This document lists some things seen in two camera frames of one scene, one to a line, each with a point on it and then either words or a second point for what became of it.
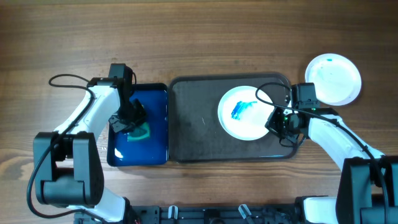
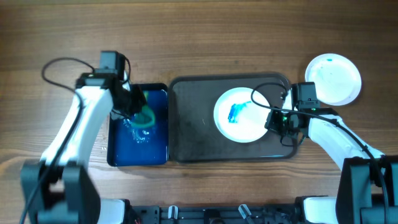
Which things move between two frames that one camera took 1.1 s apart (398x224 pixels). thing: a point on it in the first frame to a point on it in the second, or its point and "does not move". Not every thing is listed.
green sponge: (142, 132) to (145, 117)
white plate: (242, 115) does not move
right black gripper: (277, 123) does not move
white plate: (336, 80) does not move
